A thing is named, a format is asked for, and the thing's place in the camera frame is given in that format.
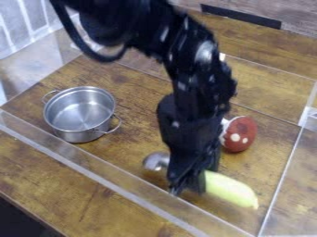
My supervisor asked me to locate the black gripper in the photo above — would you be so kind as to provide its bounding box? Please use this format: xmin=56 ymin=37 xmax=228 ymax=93
xmin=157 ymin=94 xmax=224 ymax=194

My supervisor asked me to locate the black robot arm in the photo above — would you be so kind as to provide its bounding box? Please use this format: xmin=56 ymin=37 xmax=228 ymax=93
xmin=50 ymin=0 xmax=237 ymax=194

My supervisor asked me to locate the red toy mushroom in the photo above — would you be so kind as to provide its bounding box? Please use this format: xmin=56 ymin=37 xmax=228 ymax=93
xmin=220 ymin=116 xmax=258 ymax=153

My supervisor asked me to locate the small steel pot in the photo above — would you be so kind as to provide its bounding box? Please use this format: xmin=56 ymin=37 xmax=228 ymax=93
xmin=42 ymin=86 xmax=122 ymax=143

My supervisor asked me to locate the clear acrylic triangle stand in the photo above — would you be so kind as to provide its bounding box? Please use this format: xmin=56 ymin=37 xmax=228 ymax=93
xmin=71 ymin=37 xmax=103 ymax=52

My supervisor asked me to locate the black strip on table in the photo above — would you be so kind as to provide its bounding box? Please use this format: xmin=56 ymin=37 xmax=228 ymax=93
xmin=201 ymin=4 xmax=283 ymax=30

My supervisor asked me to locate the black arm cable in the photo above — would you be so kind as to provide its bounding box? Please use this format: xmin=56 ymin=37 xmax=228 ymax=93
xmin=48 ymin=0 xmax=129 ymax=63

